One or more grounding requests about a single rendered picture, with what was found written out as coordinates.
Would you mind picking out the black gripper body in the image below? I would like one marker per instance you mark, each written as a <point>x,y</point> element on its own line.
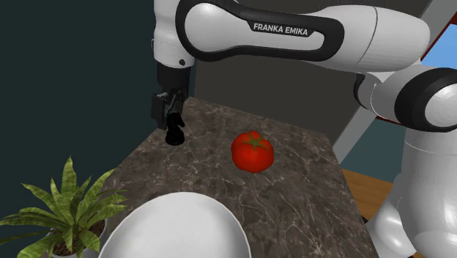
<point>174,77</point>

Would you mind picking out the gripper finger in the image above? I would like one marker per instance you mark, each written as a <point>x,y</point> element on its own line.
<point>159,109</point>
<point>177,102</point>

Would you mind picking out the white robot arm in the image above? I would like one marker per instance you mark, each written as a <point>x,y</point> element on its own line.
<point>357,35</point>

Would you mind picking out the black chess piece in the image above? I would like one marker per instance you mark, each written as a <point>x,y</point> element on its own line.
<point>175,134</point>

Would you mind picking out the red tomato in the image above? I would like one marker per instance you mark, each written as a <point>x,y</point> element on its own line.
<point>252,153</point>

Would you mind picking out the white bowl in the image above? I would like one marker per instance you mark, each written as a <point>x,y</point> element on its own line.
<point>175,228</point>

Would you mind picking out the green potted plant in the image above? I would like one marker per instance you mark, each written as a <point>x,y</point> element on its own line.
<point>71,218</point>

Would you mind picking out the red framed window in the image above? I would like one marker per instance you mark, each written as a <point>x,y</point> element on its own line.
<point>442,50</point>

